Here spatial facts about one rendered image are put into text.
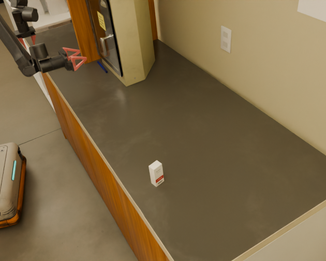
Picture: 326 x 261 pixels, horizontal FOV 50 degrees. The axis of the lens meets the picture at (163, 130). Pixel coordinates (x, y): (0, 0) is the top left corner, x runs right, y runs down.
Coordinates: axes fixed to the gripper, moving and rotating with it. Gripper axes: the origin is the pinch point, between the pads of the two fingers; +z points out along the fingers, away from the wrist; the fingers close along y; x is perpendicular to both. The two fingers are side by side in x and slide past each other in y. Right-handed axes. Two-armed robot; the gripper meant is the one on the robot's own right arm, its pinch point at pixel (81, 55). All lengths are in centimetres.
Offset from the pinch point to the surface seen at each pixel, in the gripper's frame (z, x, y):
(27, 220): -55, 116, 29
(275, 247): 21, 32, -110
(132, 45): 23.7, -0.4, -6.9
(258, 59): 60, -1, -54
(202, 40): 60, 5, -13
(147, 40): 36.0, 3.0, 1.5
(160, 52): 50, 19, 15
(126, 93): 14.9, 20.7, -11.8
